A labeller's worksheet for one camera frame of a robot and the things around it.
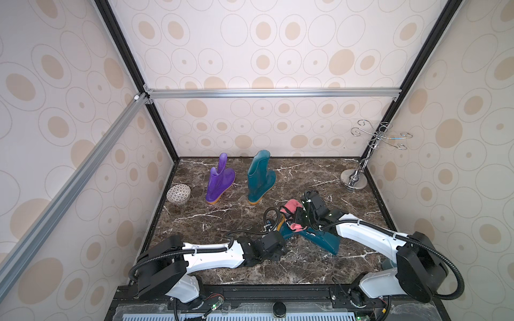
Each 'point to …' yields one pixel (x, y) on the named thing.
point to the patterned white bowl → (179, 193)
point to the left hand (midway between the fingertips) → (285, 251)
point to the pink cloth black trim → (288, 210)
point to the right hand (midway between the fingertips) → (301, 214)
